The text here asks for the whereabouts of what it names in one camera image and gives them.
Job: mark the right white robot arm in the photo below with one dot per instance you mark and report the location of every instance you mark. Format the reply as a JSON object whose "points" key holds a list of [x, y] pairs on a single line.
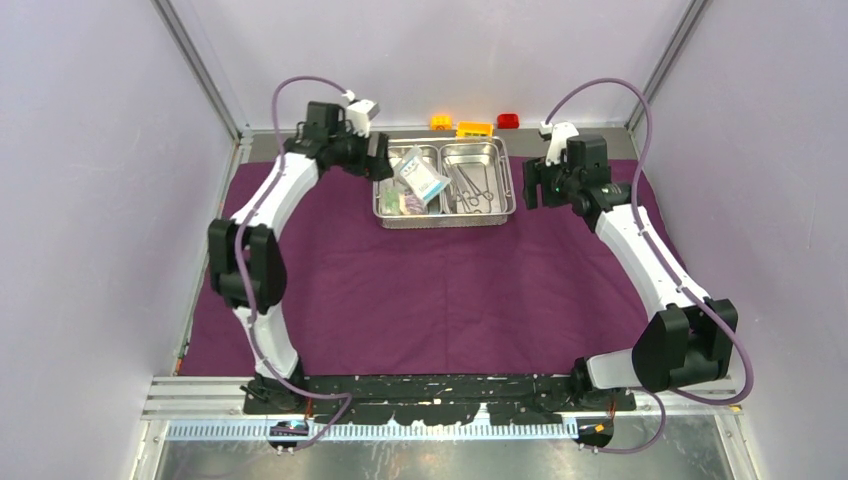
{"points": [[685, 342]]}

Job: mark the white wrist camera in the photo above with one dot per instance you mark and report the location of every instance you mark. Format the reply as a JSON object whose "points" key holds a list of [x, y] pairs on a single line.
{"points": [[556, 135], [360, 113]]}

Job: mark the steel instrument tray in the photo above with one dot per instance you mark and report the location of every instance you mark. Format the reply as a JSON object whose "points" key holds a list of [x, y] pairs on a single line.
{"points": [[478, 156]]}

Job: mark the red block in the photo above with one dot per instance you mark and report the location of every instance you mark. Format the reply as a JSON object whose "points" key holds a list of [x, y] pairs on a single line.
{"points": [[508, 121]]}

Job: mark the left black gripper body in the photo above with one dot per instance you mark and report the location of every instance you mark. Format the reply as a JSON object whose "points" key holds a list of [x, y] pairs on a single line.
{"points": [[352, 150]]}

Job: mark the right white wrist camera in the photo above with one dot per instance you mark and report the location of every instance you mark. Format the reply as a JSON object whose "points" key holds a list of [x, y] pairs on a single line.
{"points": [[556, 135]]}

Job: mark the white sterile pouch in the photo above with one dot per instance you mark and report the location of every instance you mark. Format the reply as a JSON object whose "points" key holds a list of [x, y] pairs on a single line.
{"points": [[418, 170]]}

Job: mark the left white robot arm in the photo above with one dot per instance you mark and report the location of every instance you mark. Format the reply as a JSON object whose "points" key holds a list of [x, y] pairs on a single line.
{"points": [[246, 265]]}

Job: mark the orange yellow toy block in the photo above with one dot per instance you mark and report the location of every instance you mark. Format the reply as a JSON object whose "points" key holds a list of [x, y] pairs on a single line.
{"points": [[470, 129]]}

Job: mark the steel surgical forceps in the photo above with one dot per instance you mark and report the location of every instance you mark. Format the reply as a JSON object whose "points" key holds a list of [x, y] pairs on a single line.
{"points": [[475, 198]]}

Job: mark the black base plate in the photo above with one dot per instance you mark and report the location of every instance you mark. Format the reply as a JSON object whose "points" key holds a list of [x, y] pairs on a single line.
{"points": [[434, 400]]}

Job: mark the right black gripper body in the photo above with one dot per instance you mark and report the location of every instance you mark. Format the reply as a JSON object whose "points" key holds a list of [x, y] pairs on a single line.
{"points": [[564, 182]]}

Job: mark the purple cloth wrap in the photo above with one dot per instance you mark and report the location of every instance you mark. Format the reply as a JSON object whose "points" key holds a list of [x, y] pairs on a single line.
{"points": [[529, 296]]}

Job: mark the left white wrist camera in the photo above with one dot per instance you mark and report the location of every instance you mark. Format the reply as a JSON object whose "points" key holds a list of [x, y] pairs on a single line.
{"points": [[360, 113]]}

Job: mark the green packet in tray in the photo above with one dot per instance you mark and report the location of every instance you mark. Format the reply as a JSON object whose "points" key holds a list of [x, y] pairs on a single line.
{"points": [[401, 202]]}

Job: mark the small orange block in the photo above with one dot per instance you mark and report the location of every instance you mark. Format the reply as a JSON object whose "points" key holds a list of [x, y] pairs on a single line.
{"points": [[441, 123]]}

